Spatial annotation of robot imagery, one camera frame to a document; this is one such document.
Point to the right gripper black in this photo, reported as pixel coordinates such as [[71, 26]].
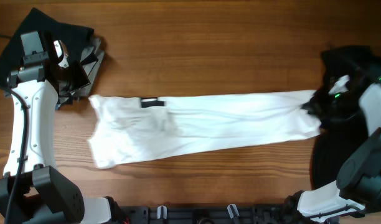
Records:
[[315, 107]]

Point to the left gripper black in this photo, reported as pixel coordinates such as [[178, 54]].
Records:
[[81, 78]]

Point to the white t-shirt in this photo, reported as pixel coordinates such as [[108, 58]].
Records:
[[132, 130]]

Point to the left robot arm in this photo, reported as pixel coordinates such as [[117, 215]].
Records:
[[32, 190]]

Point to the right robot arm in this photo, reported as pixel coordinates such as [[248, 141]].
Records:
[[357, 188]]

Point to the black unfolded garment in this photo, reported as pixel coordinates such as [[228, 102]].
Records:
[[335, 145]]

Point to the black folded shirt on stack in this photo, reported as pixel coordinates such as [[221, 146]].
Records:
[[75, 38]]

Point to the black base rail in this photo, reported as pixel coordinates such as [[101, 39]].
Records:
[[231, 214]]

